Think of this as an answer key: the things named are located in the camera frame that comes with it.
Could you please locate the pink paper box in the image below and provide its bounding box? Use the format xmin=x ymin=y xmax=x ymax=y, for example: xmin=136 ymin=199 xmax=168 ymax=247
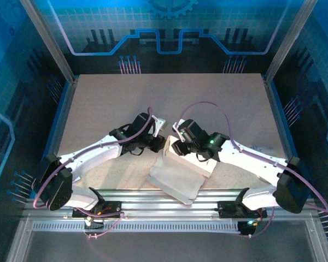
xmin=146 ymin=135 xmax=218 ymax=205

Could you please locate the black controller box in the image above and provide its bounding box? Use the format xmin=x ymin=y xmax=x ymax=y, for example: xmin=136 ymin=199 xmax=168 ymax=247
xmin=238 ymin=219 xmax=257 ymax=237

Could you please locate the blue printed sticker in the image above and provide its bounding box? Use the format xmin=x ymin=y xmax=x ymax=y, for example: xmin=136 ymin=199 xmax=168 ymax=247
xmin=250 ymin=145 xmax=274 ymax=153

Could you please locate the white connector block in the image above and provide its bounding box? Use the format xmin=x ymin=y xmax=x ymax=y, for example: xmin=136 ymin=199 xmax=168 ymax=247
xmin=83 ymin=216 xmax=105 ymax=230

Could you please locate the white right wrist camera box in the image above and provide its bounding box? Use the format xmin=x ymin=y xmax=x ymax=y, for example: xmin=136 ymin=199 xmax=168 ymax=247
xmin=172 ymin=118 xmax=187 ymax=143

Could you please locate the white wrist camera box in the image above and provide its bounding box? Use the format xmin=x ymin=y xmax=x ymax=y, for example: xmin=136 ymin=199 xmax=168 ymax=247
xmin=152 ymin=116 xmax=169 ymax=137
xmin=172 ymin=118 xmax=187 ymax=143

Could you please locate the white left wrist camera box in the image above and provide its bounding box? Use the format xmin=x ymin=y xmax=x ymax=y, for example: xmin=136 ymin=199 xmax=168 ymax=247
xmin=152 ymin=116 xmax=169 ymax=137

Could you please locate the aluminium mounting rail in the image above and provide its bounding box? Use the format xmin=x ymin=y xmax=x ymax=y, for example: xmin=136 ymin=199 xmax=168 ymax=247
xmin=21 ymin=188 xmax=319 ymax=222

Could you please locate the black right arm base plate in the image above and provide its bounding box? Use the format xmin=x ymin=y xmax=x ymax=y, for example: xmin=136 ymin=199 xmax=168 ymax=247
xmin=217 ymin=200 xmax=268 ymax=219

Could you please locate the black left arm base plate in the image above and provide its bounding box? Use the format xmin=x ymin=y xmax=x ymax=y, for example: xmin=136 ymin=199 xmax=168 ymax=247
xmin=72 ymin=200 xmax=123 ymax=219

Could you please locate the aluminium table side rail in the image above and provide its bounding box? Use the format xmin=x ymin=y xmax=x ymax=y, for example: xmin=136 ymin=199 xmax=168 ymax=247
xmin=263 ymin=76 xmax=308 ymax=199
xmin=30 ymin=76 xmax=80 ymax=199

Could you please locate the slotted grey cable duct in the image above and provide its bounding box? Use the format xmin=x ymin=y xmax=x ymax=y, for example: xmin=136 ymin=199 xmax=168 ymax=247
xmin=32 ymin=221 xmax=243 ymax=233

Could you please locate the aluminium frame post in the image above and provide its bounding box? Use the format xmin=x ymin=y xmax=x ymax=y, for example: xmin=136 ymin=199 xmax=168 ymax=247
xmin=263 ymin=0 xmax=320 ymax=84
xmin=19 ymin=0 xmax=77 ymax=84

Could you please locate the aluminium lower frame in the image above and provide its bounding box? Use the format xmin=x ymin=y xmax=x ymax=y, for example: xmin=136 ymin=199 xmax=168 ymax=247
xmin=5 ymin=218 xmax=328 ymax=262

